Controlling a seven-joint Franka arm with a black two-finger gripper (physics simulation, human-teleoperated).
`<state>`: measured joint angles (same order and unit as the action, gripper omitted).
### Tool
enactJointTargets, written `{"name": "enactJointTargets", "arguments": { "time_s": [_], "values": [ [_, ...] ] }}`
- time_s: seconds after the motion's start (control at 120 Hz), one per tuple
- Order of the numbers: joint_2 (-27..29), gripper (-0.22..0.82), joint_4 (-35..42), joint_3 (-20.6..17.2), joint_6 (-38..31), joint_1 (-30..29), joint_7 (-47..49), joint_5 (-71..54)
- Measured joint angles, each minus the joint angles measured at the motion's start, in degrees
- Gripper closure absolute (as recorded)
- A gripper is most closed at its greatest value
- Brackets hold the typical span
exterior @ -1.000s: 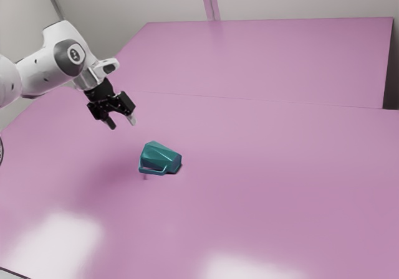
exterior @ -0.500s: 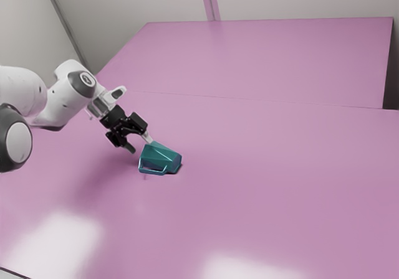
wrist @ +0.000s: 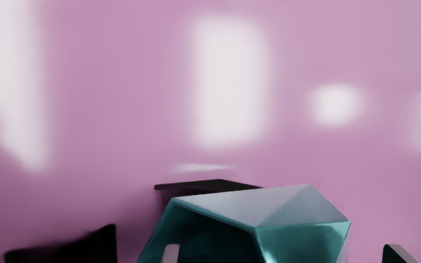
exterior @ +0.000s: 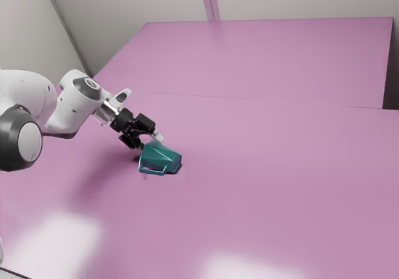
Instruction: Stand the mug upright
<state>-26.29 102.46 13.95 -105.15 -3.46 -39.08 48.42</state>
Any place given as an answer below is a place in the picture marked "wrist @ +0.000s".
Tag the teal faceted mug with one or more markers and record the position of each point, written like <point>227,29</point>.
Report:
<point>291,233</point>

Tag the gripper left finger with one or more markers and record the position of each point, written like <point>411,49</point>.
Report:
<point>86,248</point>

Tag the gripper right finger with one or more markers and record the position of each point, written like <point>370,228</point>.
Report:
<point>395,255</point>

